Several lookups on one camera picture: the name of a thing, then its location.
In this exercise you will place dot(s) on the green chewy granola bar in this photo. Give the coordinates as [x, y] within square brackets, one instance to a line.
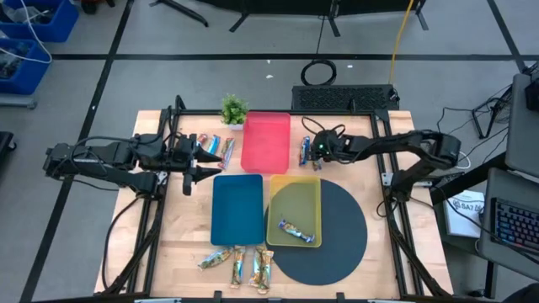
[254, 267]
[215, 258]
[238, 266]
[266, 272]

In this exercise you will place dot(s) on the black perforated computer case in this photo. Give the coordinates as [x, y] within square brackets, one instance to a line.
[345, 97]

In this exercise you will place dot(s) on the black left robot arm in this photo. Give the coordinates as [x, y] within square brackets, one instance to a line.
[105, 153]

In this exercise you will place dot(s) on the red wrapper granola bar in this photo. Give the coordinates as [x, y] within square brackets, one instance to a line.
[202, 139]

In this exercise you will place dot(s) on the brown wrapper granola bar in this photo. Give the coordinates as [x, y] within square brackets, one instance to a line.
[317, 166]

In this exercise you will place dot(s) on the black metal table frame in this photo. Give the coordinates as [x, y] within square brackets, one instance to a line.
[337, 113]

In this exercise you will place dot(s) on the blue storage crate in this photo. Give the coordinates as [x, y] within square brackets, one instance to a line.
[54, 25]
[31, 71]

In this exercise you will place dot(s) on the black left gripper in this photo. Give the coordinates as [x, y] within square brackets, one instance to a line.
[183, 151]

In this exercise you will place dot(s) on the blue wrapper granola bar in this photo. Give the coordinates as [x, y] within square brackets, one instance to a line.
[304, 150]
[213, 144]
[296, 231]

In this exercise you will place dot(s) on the backlit computer keyboard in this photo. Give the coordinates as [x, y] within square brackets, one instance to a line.
[516, 223]

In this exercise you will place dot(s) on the blue plastic bin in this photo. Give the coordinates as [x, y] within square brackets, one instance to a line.
[237, 210]

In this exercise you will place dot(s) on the grey desk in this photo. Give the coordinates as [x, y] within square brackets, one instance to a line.
[488, 248]
[522, 126]

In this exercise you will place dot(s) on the black stand legs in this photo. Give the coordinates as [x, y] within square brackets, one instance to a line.
[332, 23]
[181, 10]

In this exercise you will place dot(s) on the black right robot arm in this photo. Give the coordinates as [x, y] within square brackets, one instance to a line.
[421, 145]

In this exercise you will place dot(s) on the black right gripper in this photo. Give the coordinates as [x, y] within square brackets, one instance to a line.
[330, 145]

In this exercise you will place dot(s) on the round dark woven mat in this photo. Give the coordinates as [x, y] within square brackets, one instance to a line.
[341, 235]

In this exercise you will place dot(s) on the red plastic bin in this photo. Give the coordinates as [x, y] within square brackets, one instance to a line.
[265, 143]

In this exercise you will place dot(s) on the white cardboard box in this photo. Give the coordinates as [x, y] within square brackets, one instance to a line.
[465, 212]

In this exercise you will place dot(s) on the small green potted plant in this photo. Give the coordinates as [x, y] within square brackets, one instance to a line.
[234, 110]

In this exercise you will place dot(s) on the yellow plastic bin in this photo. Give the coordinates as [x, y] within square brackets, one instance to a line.
[295, 202]

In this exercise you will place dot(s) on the red and green granola bar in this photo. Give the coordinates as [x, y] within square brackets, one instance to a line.
[226, 153]

